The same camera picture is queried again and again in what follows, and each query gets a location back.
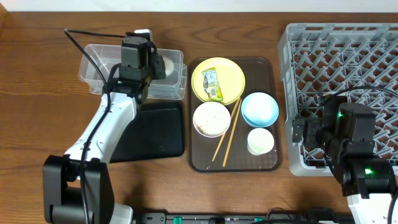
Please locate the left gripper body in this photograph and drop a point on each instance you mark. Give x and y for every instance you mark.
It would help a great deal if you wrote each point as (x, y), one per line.
(158, 66)

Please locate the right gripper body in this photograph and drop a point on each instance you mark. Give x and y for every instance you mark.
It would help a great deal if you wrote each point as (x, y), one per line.
(298, 129)

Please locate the green snack wrapper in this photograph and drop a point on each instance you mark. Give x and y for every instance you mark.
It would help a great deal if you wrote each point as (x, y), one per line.
(211, 84)

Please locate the yellow round plate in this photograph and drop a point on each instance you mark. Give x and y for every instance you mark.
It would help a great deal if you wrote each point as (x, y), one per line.
(230, 76)

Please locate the white tissue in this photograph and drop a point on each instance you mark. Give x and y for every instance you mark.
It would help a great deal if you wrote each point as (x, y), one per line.
(169, 66)

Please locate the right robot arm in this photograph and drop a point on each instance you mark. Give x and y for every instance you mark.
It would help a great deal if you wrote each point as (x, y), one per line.
(345, 135)

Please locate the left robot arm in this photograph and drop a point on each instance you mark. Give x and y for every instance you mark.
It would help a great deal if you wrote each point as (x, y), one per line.
(77, 186)

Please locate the clear plastic waste bin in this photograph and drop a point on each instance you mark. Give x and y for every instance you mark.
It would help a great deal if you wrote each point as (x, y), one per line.
(105, 56)

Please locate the grey dishwasher rack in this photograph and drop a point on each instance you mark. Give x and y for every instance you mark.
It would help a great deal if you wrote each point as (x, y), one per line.
(324, 58)

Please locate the pale green cup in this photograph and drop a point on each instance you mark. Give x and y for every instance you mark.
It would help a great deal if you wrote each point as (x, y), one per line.
(260, 141)

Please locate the light blue bowl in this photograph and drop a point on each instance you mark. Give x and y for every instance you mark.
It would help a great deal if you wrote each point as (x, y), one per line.
(259, 110)

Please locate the black plastic tray bin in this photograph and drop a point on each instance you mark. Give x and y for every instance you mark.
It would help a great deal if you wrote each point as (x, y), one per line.
(156, 132)

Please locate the wooden chopstick right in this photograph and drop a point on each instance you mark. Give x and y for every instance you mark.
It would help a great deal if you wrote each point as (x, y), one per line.
(230, 140)

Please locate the brown serving tray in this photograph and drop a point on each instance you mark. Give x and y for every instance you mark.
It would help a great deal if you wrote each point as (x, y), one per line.
(205, 157)

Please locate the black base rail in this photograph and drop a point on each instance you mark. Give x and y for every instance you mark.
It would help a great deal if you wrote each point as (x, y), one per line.
(320, 215)

